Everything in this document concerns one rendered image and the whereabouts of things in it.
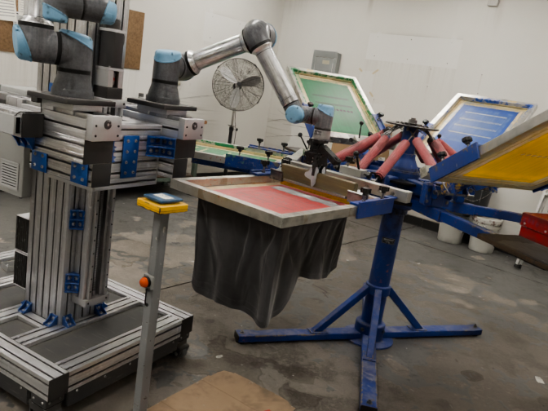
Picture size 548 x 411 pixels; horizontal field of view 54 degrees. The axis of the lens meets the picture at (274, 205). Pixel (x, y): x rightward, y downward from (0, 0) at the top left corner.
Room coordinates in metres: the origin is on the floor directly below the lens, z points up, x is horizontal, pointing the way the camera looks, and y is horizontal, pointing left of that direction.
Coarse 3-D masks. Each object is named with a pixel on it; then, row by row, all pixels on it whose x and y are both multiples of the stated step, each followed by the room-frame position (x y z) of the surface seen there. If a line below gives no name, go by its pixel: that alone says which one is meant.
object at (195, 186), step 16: (208, 176) 2.27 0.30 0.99; (224, 176) 2.33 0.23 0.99; (240, 176) 2.39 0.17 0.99; (256, 176) 2.47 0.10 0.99; (192, 192) 2.03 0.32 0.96; (208, 192) 1.98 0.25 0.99; (240, 208) 1.87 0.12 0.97; (256, 208) 1.83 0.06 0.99; (336, 208) 2.04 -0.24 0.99; (352, 208) 2.11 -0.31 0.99; (272, 224) 1.78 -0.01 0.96; (288, 224) 1.78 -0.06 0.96
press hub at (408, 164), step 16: (416, 128) 2.93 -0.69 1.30; (432, 128) 3.09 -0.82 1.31; (400, 160) 3.02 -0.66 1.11; (400, 176) 2.98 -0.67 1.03; (416, 176) 3.01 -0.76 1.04; (400, 208) 2.98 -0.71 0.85; (384, 224) 3.04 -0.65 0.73; (400, 224) 3.03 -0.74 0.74; (384, 240) 3.02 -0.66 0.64; (384, 256) 3.02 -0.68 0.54; (384, 272) 3.01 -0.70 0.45; (384, 288) 3.01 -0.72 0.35; (368, 304) 3.03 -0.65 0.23; (384, 304) 3.04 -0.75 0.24; (368, 320) 3.02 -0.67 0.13
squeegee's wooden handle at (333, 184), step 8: (288, 168) 2.50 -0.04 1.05; (296, 168) 2.47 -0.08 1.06; (288, 176) 2.49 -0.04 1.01; (296, 176) 2.46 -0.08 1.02; (304, 176) 2.44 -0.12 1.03; (320, 176) 2.38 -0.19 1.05; (328, 176) 2.36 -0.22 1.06; (320, 184) 2.38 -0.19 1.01; (328, 184) 2.35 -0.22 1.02; (336, 184) 2.33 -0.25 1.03; (344, 184) 2.30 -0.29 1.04; (352, 184) 2.28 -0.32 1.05; (336, 192) 2.32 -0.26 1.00; (344, 192) 2.30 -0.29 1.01
